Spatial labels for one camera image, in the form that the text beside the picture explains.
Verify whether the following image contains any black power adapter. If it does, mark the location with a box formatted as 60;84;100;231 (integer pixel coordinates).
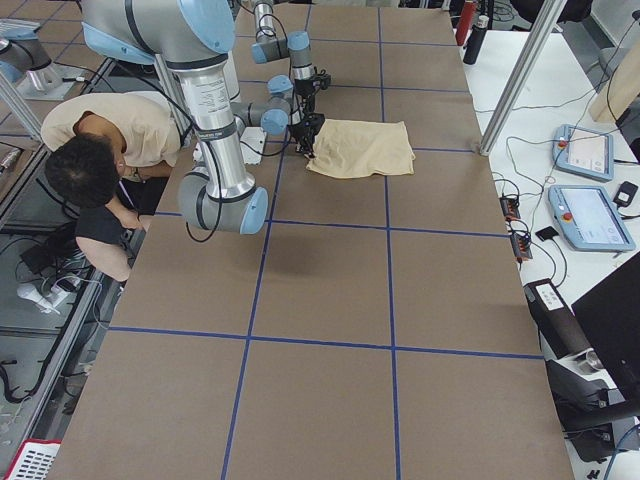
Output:
613;181;639;208

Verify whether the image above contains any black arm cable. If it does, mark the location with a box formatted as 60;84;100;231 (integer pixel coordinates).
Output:
184;94;306;244

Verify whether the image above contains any aluminium frame post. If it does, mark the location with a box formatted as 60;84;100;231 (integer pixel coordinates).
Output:
478;0;566;156

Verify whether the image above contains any red water bottle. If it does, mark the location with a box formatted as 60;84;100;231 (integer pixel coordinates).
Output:
455;0;476;46

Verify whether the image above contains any far blue teach pendant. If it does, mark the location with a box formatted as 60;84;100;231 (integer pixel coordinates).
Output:
552;124;614;182

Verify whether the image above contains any black monitor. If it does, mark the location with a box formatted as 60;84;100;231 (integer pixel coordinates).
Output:
569;259;640;401

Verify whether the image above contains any orange black terminal block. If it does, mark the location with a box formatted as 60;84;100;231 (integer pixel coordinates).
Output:
499;195;533;264

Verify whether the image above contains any blue teach pendant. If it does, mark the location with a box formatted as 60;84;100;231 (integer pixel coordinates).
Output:
552;124;614;182
548;185;636;252

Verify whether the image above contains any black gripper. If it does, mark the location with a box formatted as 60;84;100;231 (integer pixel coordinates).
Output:
289;113;325;159
294;72;331;115

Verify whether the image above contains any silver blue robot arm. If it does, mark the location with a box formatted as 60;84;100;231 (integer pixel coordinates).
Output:
82;1;331;234
249;1;331;114

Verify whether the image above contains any near blue teach pendant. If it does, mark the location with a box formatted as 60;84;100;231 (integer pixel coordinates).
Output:
548;185;636;252

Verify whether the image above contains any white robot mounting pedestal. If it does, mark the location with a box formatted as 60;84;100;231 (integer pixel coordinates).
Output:
192;0;266;166

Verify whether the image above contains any black water bottle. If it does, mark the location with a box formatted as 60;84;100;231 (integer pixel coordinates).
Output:
462;15;490;65

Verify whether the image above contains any cream long-sleeve printed shirt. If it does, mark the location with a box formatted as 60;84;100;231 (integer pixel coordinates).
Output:
306;119;415;179

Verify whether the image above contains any seated person beige shirt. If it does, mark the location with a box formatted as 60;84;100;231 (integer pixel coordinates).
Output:
41;93;181;283

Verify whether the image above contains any red white plastic basket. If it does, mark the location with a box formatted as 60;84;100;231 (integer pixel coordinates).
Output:
4;439;61;480

